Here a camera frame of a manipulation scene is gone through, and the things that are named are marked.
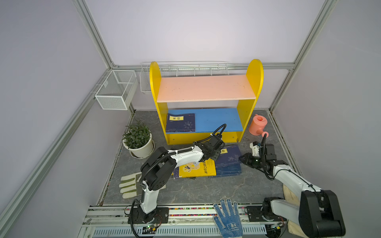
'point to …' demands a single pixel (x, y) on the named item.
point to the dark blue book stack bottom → (228, 170)
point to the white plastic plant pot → (143, 150)
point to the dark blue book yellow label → (181, 123)
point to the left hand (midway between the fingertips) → (215, 153)
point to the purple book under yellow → (176, 174)
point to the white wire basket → (182, 69)
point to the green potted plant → (136, 135)
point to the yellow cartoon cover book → (197, 169)
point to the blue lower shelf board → (210, 121)
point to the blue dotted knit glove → (228, 221)
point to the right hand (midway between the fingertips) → (241, 159)
